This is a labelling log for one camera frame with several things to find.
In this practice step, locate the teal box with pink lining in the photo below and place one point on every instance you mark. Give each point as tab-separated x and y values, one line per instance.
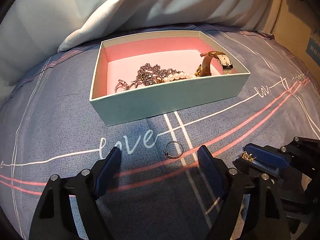
143	75

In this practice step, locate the gold chain jewelry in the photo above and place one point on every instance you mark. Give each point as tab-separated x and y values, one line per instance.
248	157

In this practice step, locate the blue wall poster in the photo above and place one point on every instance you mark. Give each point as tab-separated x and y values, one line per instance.
313	47

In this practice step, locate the light blue curtain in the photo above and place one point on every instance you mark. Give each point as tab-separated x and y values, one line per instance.
33	30

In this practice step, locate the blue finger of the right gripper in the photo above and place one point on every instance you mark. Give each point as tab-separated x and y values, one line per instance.
254	168
267	157

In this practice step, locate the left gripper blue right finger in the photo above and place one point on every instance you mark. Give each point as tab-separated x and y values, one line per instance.
265	218

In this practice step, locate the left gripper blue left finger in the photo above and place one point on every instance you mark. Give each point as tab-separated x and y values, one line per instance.
53	218

